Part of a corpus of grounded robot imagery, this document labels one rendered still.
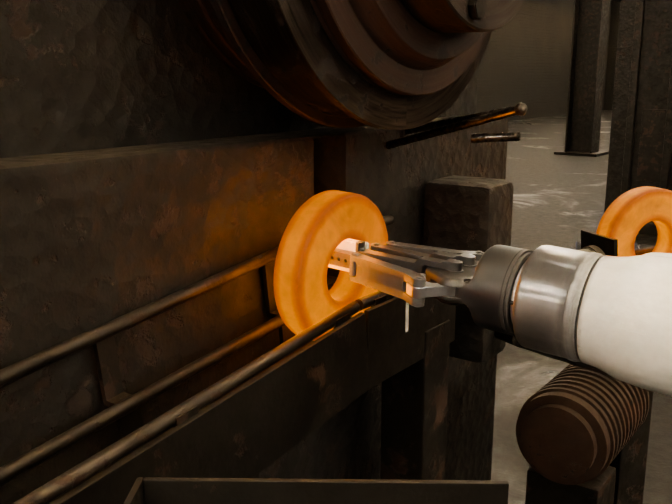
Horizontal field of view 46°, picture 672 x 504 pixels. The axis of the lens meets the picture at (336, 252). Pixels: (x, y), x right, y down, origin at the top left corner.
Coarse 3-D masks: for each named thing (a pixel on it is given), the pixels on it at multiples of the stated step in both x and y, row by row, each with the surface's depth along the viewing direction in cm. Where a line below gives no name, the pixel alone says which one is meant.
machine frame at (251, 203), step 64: (0, 0) 60; (64, 0) 64; (128, 0) 69; (0, 64) 60; (64, 64) 65; (128, 64) 70; (192, 64) 76; (0, 128) 61; (64, 128) 66; (128, 128) 71; (192, 128) 77; (256, 128) 85; (320, 128) 94; (0, 192) 56; (64, 192) 60; (128, 192) 65; (192, 192) 71; (256, 192) 78; (320, 192) 93; (384, 192) 97; (0, 256) 56; (64, 256) 61; (128, 256) 66; (192, 256) 72; (0, 320) 57; (64, 320) 62; (192, 320) 73; (256, 320) 80; (64, 384) 62; (128, 384) 68; (192, 384) 74; (448, 384) 119; (0, 448) 58; (320, 448) 93; (448, 448) 122
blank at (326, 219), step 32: (288, 224) 74; (320, 224) 73; (352, 224) 77; (384, 224) 82; (288, 256) 73; (320, 256) 74; (288, 288) 73; (320, 288) 75; (352, 288) 80; (288, 320) 75; (320, 320) 76
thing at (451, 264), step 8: (360, 248) 75; (376, 256) 73; (384, 256) 73; (392, 256) 73; (400, 256) 73; (424, 256) 71; (400, 264) 72; (408, 264) 71; (416, 264) 71; (424, 264) 70; (432, 264) 70; (440, 264) 69; (448, 264) 69; (456, 264) 68; (424, 272) 71; (448, 304) 70; (456, 304) 70
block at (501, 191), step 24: (432, 192) 102; (456, 192) 100; (480, 192) 99; (504, 192) 101; (432, 216) 103; (456, 216) 101; (480, 216) 99; (504, 216) 102; (432, 240) 104; (456, 240) 102; (480, 240) 100; (504, 240) 103; (456, 312) 104; (456, 336) 104; (480, 336) 102; (480, 360) 103
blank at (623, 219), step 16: (640, 192) 108; (656, 192) 108; (608, 208) 109; (624, 208) 107; (640, 208) 108; (656, 208) 109; (608, 224) 108; (624, 224) 107; (640, 224) 108; (656, 224) 112; (624, 240) 108; (624, 256) 109
